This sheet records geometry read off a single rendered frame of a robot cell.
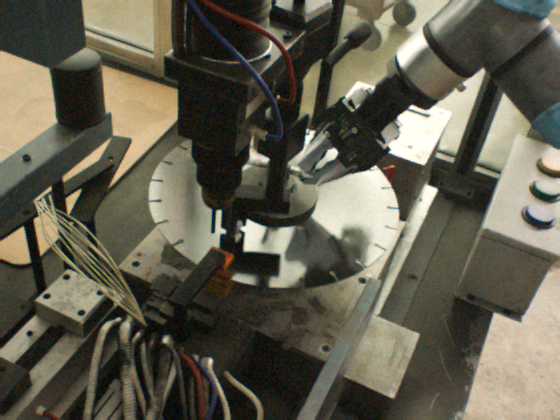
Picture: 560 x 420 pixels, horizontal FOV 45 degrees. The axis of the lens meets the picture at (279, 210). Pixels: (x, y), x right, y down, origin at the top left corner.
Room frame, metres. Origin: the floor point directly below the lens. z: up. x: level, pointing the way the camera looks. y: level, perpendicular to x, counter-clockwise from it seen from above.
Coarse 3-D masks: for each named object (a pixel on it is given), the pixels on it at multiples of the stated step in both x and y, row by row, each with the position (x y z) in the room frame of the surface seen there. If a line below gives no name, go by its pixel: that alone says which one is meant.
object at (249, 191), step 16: (272, 176) 0.59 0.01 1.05; (240, 192) 0.60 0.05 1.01; (256, 192) 0.60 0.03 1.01; (272, 192) 0.59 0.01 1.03; (288, 192) 0.61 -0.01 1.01; (240, 208) 0.59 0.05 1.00; (256, 208) 0.59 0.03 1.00; (272, 208) 0.59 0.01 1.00; (288, 208) 0.59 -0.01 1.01; (224, 224) 0.59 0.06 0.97
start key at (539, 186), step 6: (540, 180) 0.85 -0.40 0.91; (546, 180) 0.85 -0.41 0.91; (534, 186) 0.84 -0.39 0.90; (540, 186) 0.84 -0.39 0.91; (546, 186) 0.84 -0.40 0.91; (552, 186) 0.84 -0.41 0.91; (558, 186) 0.84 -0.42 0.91; (540, 192) 0.82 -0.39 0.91; (546, 192) 0.82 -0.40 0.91; (552, 192) 0.82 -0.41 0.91; (558, 192) 0.83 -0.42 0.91; (552, 198) 0.82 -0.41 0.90
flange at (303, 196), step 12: (252, 168) 0.72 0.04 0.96; (264, 168) 0.72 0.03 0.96; (252, 180) 0.69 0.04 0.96; (264, 180) 0.67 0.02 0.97; (288, 180) 0.68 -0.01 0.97; (300, 192) 0.68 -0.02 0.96; (312, 192) 0.68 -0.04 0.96; (300, 204) 0.65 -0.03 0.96; (312, 204) 0.66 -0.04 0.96; (252, 216) 0.63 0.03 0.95; (264, 216) 0.62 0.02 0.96; (276, 216) 0.63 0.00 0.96; (288, 216) 0.63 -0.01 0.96; (300, 216) 0.64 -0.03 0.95
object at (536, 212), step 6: (534, 204) 0.79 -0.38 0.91; (540, 204) 0.79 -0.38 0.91; (528, 210) 0.77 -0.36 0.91; (534, 210) 0.77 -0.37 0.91; (540, 210) 0.78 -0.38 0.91; (546, 210) 0.78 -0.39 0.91; (528, 216) 0.77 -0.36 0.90; (534, 216) 0.76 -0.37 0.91; (540, 216) 0.76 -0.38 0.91; (546, 216) 0.76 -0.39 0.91; (552, 216) 0.77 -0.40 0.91; (534, 222) 0.76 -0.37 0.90; (540, 222) 0.75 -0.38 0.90; (546, 222) 0.75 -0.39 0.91
